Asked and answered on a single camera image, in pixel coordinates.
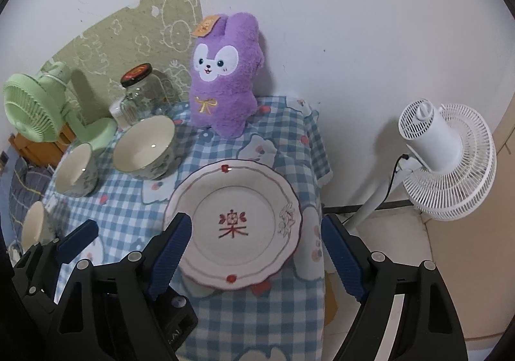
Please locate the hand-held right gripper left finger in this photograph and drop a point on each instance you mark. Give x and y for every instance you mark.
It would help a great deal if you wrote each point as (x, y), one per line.
(171, 252)

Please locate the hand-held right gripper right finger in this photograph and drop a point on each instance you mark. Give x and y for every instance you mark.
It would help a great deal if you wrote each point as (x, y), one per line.
(342, 260)

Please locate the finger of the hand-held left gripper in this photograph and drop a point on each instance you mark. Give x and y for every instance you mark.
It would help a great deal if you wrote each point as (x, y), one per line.
(76, 242)

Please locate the cream floral bowl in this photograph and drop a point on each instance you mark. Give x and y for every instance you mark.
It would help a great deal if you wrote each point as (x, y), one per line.
(141, 148)
(74, 172)
(34, 224)

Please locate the small white red-patterned plate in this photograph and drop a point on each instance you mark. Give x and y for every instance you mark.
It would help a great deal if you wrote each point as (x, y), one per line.
(241, 200)

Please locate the blue checkered tablecloth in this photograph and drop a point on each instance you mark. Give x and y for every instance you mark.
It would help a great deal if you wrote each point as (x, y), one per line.
(120, 200)

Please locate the grey plaid pillow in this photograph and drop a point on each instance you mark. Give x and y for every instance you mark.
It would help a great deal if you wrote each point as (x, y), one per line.
(24, 188)

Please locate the wooden bed headboard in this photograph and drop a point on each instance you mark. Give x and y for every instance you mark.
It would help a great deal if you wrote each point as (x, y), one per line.
(36, 150)

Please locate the cotton swab container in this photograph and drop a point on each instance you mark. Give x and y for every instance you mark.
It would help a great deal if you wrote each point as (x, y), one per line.
(114, 113)

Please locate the green desk fan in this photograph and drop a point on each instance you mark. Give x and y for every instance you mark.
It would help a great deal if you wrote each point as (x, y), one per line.
(28, 107)

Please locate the white standing fan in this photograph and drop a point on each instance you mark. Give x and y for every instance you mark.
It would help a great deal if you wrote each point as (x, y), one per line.
(434, 144)

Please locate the glass jar with black lid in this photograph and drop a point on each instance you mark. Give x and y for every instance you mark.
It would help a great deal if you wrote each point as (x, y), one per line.
(141, 103)

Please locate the purple plush rabbit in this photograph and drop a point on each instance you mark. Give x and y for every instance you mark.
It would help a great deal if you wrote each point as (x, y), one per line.
(225, 103)

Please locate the beige door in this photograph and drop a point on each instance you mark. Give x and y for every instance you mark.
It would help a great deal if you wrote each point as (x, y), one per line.
(506, 127)

